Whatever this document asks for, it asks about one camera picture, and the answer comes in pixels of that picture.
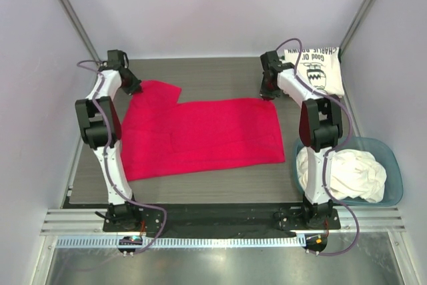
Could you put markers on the blue plastic basket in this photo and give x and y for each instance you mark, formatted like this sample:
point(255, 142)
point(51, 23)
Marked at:
point(390, 165)

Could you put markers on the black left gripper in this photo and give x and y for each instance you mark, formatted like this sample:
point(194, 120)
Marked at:
point(135, 87)

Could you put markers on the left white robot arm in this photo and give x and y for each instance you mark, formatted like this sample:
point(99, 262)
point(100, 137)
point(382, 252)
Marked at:
point(100, 129)

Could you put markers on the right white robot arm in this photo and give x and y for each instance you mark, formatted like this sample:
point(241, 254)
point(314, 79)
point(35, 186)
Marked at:
point(320, 129)

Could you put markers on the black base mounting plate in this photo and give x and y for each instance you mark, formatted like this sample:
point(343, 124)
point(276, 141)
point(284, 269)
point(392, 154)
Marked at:
point(220, 221)

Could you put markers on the left aluminium corner post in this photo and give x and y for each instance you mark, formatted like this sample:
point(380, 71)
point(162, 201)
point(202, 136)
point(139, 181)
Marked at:
point(79, 28)

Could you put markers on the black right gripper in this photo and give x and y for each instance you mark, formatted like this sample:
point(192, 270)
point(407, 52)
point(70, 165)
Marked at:
point(267, 95)

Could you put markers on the aluminium corner post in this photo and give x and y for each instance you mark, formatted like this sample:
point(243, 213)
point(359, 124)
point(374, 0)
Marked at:
point(79, 28)
point(361, 14)

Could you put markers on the aluminium rail frame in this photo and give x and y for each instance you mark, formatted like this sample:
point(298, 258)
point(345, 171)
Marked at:
point(70, 221)

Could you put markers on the folded white printed t shirt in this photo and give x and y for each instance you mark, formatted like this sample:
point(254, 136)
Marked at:
point(321, 68)

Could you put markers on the red t shirt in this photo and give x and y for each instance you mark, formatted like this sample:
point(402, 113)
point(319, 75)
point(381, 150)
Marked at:
point(163, 137)

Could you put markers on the crumpled white t shirt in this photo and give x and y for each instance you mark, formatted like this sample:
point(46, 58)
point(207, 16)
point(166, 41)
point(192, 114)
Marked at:
point(314, 172)

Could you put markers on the right aluminium corner post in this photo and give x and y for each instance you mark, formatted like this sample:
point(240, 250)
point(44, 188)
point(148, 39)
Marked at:
point(361, 14)

